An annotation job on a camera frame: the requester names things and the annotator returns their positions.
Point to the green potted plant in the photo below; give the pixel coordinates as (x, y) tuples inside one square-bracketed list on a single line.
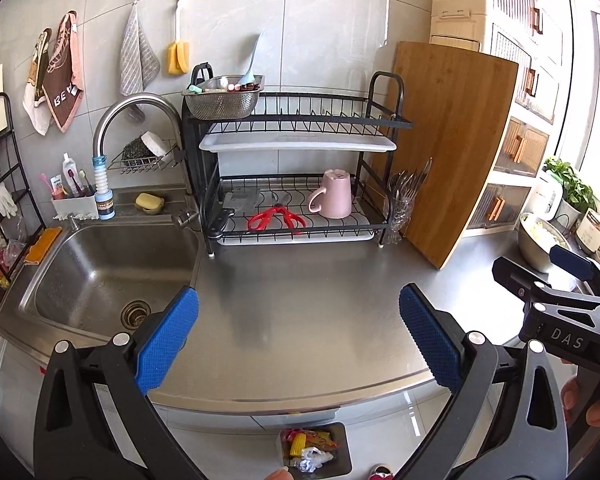
[(575, 185)]

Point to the blue white faucet extender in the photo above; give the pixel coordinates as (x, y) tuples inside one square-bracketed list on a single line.
[(104, 195)]

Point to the light blue rice spatula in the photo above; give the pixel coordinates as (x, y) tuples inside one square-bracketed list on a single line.
[(252, 60)]

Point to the clear cutlery holder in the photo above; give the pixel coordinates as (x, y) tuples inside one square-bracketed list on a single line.
[(400, 222)]

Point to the dark grey trash bin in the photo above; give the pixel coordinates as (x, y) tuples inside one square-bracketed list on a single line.
[(342, 452)]

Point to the white toothpaste tube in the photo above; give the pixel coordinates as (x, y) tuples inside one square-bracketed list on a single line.
[(70, 170)]

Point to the white electric kettle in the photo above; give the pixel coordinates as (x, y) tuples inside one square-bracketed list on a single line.
[(545, 197)]

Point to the orange cleaning cloth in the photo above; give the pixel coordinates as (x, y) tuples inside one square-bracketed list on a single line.
[(42, 246)]

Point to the grey striped dishcloth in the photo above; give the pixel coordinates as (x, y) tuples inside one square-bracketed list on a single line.
[(137, 60)]

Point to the crumpled white plastic wrapper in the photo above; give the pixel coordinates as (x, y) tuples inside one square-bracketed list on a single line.
[(314, 461)]

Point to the yellow soap sponge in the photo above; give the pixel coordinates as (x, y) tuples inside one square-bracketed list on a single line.
[(149, 200)]

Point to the bamboo cutting board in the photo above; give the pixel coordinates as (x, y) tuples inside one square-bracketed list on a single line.
[(445, 150)]

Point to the black two-tier dish rack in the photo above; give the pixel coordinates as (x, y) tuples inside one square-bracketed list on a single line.
[(300, 117)]

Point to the white rice cooker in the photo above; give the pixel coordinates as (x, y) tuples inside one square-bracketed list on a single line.
[(592, 230)]

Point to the soap dish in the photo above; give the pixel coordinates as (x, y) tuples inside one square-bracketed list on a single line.
[(155, 211)]

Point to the bunch of steel cutlery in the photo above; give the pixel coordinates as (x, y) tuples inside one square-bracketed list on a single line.
[(412, 180)]

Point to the mint green utensil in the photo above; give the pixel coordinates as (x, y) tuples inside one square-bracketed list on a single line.
[(196, 89)]

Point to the pink mug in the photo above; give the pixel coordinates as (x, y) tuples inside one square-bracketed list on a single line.
[(336, 195)]

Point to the brown towel with pink edge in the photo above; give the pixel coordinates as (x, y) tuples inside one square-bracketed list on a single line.
[(65, 85)]

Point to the steel wool scrubber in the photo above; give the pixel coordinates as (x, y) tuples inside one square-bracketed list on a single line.
[(134, 152)]

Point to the white toothbrush holder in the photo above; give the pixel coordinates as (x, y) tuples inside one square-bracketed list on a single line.
[(75, 207)]

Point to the steel bowl with food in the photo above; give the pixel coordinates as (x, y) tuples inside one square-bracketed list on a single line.
[(537, 242)]

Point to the brown and white towel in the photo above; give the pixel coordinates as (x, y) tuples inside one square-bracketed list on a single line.
[(36, 105)]

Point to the green toothbrush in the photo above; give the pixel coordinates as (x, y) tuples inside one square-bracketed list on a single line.
[(86, 182)]

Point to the white sponge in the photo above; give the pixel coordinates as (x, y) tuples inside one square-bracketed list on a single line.
[(156, 144)]

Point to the pink toothbrush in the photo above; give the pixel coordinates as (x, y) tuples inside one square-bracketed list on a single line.
[(46, 182)]

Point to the red and yellow wrapper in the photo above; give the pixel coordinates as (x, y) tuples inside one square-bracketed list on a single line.
[(322, 439)]

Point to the beige drawer cabinet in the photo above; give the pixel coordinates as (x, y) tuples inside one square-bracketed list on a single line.
[(525, 150)]

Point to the steel gooseneck faucet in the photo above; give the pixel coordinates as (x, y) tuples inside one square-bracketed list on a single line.
[(130, 102)]

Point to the yellow sponge bottle brush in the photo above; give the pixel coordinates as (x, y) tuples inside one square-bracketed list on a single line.
[(178, 57)]

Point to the yellow foam fruit net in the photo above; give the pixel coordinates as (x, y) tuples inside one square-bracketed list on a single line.
[(298, 446)]

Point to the white gloves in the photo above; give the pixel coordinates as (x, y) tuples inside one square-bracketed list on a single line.
[(2, 200)]

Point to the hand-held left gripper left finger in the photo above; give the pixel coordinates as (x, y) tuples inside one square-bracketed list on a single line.
[(167, 340)]

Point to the red scissors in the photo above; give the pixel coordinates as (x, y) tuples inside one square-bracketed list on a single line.
[(265, 220)]

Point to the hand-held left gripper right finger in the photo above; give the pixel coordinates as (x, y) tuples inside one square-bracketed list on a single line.
[(430, 340)]

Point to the stainless steel sink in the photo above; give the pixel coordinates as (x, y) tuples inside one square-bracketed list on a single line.
[(80, 270)]

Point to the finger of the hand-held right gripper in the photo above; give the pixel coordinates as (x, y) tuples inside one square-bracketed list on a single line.
[(572, 262), (510, 272)]

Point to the white drip tray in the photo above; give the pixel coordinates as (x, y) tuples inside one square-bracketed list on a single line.
[(300, 142), (350, 225)]

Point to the steel colander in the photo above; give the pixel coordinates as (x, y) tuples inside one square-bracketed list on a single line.
[(220, 105)]

